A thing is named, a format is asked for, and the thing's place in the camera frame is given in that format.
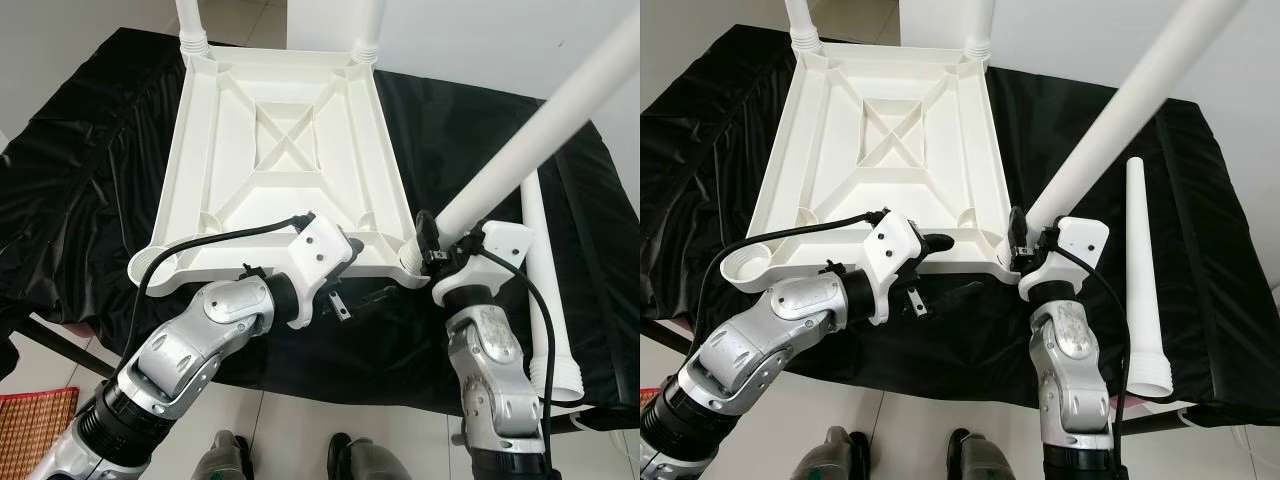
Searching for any black table cloth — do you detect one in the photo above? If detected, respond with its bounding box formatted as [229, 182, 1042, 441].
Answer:
[640, 25, 1280, 431]
[0, 27, 641, 431]

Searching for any grey right robot foot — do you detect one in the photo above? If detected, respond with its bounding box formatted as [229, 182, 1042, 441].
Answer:
[325, 432, 406, 480]
[945, 430, 1016, 480]

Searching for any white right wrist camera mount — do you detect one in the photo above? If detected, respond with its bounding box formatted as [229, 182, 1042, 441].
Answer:
[432, 222, 533, 306]
[1018, 217, 1111, 301]

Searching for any grey robot foot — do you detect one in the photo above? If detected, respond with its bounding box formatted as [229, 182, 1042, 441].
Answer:
[190, 430, 251, 480]
[795, 428, 861, 480]
[945, 430, 1016, 480]
[325, 432, 406, 480]

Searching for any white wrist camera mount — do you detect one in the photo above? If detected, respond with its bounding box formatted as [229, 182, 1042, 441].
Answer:
[283, 215, 363, 326]
[862, 210, 931, 326]
[1018, 217, 1111, 301]
[432, 222, 533, 306]

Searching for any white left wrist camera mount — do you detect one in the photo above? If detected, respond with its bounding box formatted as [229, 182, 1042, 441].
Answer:
[283, 215, 363, 326]
[862, 210, 931, 326]

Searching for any white plastic table leg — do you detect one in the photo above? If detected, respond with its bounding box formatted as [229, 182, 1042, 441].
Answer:
[783, 0, 823, 53]
[175, 0, 211, 56]
[962, 0, 998, 59]
[520, 168, 586, 404]
[1125, 155, 1176, 401]
[1023, 0, 1248, 233]
[350, 0, 389, 63]
[438, 8, 641, 246]

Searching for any grey left robot foot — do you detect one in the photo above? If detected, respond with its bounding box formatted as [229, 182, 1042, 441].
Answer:
[795, 428, 861, 480]
[190, 430, 251, 480]

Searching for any black metal table bar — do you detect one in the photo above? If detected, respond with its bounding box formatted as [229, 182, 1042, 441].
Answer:
[640, 318, 691, 353]
[20, 315, 126, 379]

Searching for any white plastic children table top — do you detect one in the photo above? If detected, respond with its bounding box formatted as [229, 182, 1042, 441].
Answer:
[720, 42, 1021, 294]
[128, 45, 431, 296]

